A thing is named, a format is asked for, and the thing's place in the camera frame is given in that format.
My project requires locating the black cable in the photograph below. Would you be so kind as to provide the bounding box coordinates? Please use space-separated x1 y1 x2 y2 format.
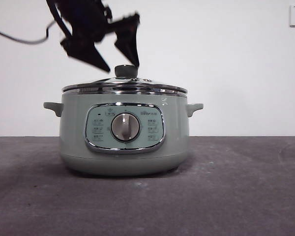
0 21 57 45

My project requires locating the sage green electric pot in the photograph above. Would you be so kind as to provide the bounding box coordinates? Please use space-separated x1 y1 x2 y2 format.
43 92 204 177

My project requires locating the glass lid with green knob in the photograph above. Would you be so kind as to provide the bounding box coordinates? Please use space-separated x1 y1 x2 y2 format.
62 64 188 95

